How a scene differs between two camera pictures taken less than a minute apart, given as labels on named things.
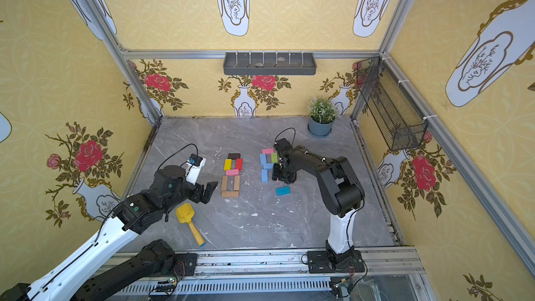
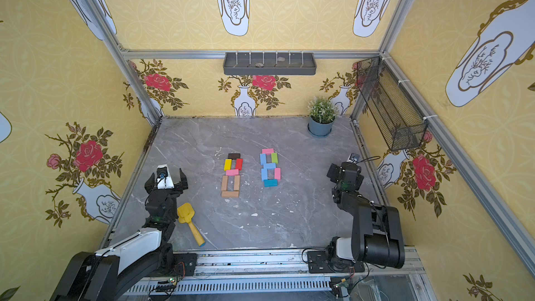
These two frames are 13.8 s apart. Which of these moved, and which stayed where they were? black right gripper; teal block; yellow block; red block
Moved: teal block; black right gripper
Stayed: yellow block; red block
